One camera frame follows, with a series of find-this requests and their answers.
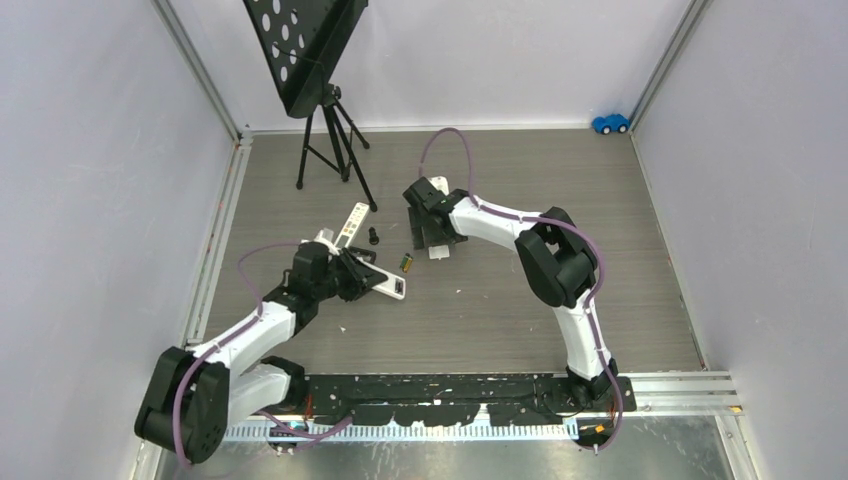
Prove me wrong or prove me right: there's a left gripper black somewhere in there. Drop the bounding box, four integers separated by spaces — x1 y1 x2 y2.
313 248 387 302

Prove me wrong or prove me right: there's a white remote with dark buttons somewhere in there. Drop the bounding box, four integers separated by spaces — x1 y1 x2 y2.
372 268 407 301

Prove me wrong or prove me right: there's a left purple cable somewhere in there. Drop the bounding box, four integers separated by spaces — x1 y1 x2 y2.
170 241 303 465

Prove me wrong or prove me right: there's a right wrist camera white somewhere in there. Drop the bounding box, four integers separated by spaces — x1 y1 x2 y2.
428 176 450 195

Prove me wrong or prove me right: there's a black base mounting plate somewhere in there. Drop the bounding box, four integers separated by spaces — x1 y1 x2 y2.
264 373 636 427

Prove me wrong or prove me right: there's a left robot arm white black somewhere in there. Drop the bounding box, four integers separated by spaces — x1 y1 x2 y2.
134 240 407 464

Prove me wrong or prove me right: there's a blue toy car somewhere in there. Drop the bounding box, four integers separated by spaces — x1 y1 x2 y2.
591 114 630 135

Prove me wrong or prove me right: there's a long white remote control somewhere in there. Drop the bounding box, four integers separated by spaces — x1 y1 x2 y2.
334 202 370 249

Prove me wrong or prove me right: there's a white battery cover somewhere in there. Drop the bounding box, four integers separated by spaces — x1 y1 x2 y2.
428 245 450 260

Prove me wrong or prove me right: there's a black music stand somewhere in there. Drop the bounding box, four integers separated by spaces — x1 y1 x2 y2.
243 0 378 212

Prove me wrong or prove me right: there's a green yellow battery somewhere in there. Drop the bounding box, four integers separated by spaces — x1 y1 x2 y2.
400 253 413 273

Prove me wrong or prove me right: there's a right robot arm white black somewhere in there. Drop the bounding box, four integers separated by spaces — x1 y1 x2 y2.
403 177 617 411

